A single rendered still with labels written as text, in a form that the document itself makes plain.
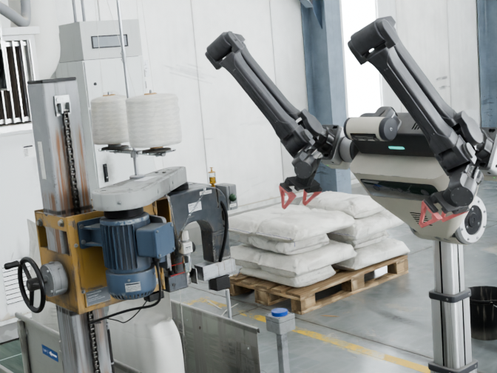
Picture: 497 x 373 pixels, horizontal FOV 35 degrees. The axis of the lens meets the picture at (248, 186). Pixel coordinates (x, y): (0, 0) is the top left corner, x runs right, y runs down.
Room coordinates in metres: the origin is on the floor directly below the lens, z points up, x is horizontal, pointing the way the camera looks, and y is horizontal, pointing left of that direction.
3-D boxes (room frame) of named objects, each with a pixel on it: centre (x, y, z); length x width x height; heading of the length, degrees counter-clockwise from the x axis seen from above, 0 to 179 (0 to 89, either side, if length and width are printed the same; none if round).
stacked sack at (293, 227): (5.50, -0.39, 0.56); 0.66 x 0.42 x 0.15; 129
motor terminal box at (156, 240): (2.29, 0.29, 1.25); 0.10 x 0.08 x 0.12; 154
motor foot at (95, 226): (2.38, 0.47, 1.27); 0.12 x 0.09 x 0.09; 129
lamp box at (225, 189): (2.79, 0.09, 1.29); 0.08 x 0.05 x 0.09; 39
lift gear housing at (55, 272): (2.41, 0.65, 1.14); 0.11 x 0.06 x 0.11; 39
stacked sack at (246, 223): (5.81, -0.12, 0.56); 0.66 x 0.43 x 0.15; 126
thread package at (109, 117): (2.64, 0.44, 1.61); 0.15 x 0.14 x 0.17; 39
